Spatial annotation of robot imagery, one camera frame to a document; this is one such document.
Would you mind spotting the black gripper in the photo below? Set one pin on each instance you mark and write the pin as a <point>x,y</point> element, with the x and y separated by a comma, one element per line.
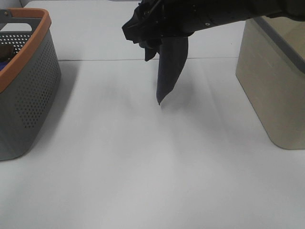
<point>154,20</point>

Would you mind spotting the dark navy towel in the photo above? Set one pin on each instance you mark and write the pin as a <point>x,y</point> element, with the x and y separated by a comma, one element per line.
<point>173,53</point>

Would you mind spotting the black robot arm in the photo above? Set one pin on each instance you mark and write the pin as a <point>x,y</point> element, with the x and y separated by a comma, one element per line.
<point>222,12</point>

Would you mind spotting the beige basket grey rim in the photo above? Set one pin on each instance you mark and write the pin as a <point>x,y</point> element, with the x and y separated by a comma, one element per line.
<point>271,71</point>

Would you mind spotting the grey perforated basket orange rim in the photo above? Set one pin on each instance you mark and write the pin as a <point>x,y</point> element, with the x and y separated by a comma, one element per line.
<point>28,81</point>

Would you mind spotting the brown item in basket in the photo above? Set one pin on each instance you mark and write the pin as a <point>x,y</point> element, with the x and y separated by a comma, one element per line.
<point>6,52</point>

